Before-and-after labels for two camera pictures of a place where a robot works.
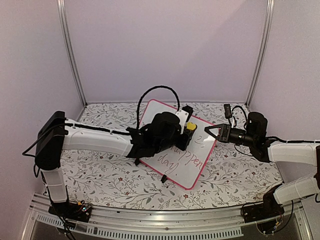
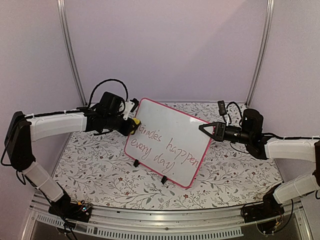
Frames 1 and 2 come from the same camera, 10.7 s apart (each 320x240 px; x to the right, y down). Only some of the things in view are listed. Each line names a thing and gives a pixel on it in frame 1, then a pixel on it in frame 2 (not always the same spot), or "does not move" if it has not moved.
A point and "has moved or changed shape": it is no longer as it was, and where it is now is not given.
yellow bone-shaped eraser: (191, 126) has moved or changed shape
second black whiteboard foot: (164, 178) does not move
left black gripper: (188, 137) → (127, 130)
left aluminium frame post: (64, 17) does not move
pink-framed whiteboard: (178, 166) does not move
